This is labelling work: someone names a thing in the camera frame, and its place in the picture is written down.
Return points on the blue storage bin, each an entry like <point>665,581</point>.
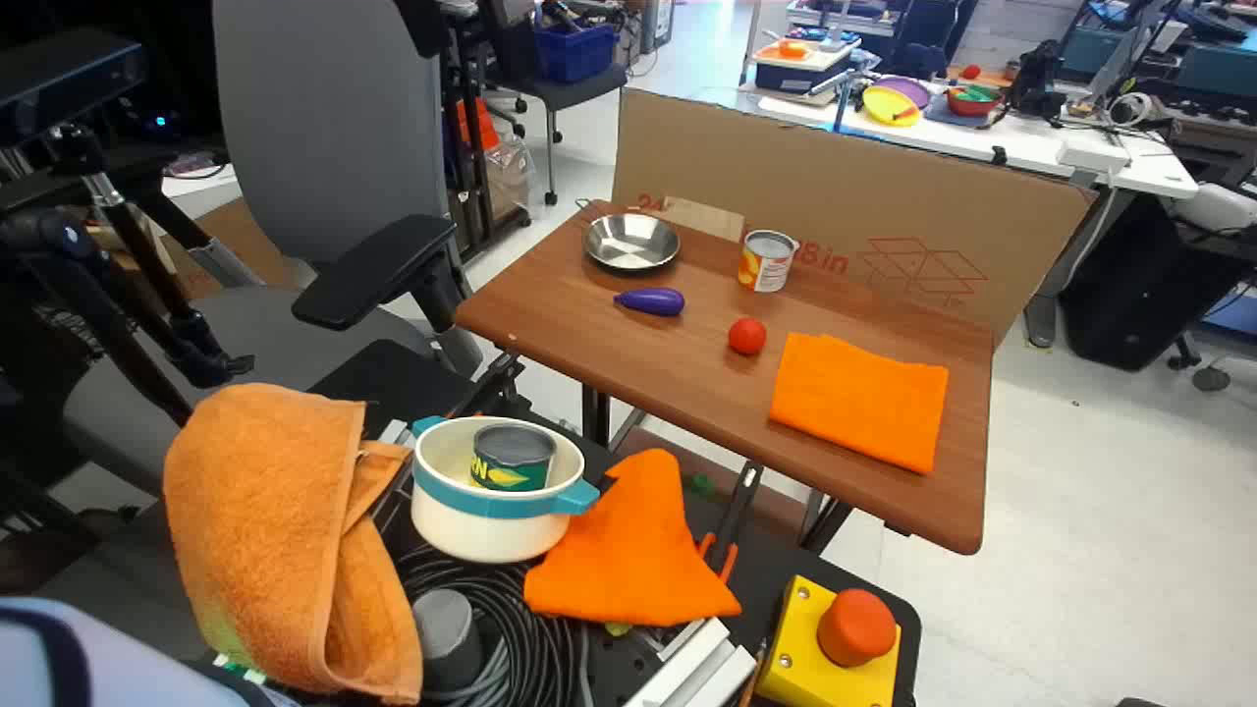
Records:
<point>576,56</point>

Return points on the green can in pot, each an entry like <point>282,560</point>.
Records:
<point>512,458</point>

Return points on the cardboard backboard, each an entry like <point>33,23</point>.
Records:
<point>955,235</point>

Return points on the black camera tripod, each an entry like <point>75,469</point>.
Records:
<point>46,97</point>

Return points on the white background table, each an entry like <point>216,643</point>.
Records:
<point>1049,145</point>

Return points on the grey office chair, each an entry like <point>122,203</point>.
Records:
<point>335,132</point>

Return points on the yellow box red button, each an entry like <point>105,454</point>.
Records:
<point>830,648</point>

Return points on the silver metal pan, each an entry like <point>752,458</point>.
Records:
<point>631,241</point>

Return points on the large orange towel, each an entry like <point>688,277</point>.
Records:
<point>269,501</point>

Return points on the white teal-rimmed pot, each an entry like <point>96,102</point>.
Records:
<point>482,525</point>

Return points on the orange cloth on table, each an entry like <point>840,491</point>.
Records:
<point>863,403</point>

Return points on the yellow plate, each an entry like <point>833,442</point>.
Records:
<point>888,107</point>

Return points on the purple toy eggplant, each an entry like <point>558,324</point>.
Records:
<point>655,300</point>

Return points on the red ball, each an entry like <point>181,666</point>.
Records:
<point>748,340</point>

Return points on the black bag under table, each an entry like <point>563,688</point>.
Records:
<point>1149,281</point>

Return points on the orange triangular cloth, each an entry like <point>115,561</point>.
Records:
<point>631,560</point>

